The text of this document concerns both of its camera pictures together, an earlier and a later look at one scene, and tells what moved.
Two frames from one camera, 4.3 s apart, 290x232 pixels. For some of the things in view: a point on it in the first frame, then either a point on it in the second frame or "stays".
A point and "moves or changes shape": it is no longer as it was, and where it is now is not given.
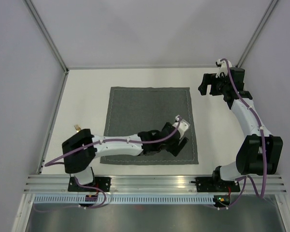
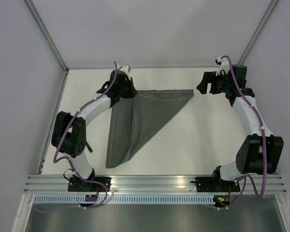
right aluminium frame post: x=271 y=6 stays
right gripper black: x=210 y=78 stays
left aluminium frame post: x=43 y=28 stays
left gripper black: x=172 y=149 → x=133 y=92
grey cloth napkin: x=133 y=109 moves or changes shape
